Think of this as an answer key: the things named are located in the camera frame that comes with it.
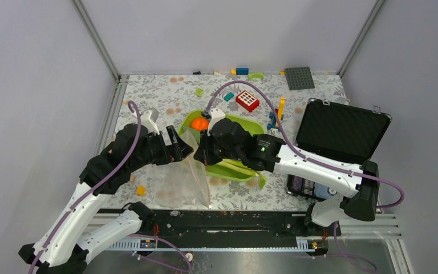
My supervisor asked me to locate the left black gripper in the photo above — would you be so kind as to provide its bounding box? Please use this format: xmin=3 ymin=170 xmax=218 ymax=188
xmin=131 ymin=124 xmax=194 ymax=171

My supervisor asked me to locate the clear zip top bag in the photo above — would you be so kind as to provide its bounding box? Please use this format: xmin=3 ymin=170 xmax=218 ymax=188
xmin=143 ymin=128 xmax=212 ymax=210

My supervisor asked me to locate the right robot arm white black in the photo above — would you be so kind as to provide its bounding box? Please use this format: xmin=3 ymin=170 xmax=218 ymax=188
xmin=194 ymin=118 xmax=378 ymax=235

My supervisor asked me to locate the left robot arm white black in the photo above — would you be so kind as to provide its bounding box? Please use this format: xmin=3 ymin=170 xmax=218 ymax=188
xmin=18 ymin=123 xmax=193 ymax=273

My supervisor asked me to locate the white green toy leek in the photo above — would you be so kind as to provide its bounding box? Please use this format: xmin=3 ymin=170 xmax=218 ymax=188
xmin=217 ymin=159 xmax=266 ymax=189

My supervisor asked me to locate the green plastic tray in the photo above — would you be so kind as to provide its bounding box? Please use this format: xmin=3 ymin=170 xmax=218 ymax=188
xmin=179 ymin=110 xmax=266 ymax=182

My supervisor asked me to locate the orange toy fruit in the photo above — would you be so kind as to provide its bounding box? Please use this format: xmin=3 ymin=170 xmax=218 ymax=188
xmin=190 ymin=117 xmax=209 ymax=132

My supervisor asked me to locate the red white window brick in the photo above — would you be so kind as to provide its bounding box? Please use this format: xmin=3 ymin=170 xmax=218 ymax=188
xmin=235 ymin=90 xmax=259 ymax=112

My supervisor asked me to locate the teal small brick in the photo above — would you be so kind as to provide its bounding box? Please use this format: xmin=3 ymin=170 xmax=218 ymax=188
xmin=223 ymin=92 xmax=234 ymax=102

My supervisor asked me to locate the yellow blue brick tower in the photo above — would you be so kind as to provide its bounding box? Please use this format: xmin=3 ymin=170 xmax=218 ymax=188
xmin=266 ymin=96 xmax=286 ymax=132

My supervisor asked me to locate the small yellow brick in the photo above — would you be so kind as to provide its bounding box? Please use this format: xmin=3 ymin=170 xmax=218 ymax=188
xmin=136 ymin=186 xmax=147 ymax=196

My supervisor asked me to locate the small green brick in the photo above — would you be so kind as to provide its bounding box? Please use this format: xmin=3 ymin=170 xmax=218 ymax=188
xmin=194 ymin=88 xmax=204 ymax=97

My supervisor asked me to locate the floral table mat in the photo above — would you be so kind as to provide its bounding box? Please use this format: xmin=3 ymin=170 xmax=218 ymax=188
xmin=115 ymin=74 xmax=350 ymax=211

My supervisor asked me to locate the green arch brick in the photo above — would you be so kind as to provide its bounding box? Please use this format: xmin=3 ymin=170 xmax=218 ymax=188
xmin=248 ymin=72 xmax=264 ymax=80

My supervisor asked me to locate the blue yellow brick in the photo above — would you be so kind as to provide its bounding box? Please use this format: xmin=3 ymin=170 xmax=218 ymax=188
xmin=230 ymin=67 xmax=249 ymax=75

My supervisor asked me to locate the grey brick baseplate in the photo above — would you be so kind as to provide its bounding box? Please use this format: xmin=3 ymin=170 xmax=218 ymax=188
xmin=285 ymin=67 xmax=315 ymax=90

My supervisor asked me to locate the black poker chip case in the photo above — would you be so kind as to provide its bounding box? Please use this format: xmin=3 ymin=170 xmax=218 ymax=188
xmin=286 ymin=98 xmax=392 ymax=201

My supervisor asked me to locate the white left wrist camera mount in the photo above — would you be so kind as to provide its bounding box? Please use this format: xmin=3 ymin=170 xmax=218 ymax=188
xmin=136 ymin=108 xmax=160 ymax=136

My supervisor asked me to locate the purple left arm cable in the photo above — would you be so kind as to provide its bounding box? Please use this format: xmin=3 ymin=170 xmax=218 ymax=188
xmin=28 ymin=100 xmax=143 ymax=274

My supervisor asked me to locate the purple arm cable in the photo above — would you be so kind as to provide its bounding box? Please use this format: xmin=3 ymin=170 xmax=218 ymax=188
xmin=203 ymin=80 xmax=406 ymax=209
xmin=28 ymin=100 xmax=143 ymax=274

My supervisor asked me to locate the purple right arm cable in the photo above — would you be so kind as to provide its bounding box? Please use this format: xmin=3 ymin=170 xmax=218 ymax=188
xmin=203 ymin=80 xmax=406 ymax=209

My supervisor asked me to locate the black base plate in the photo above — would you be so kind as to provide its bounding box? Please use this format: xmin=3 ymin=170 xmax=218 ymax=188
xmin=78 ymin=202 xmax=341 ymax=252

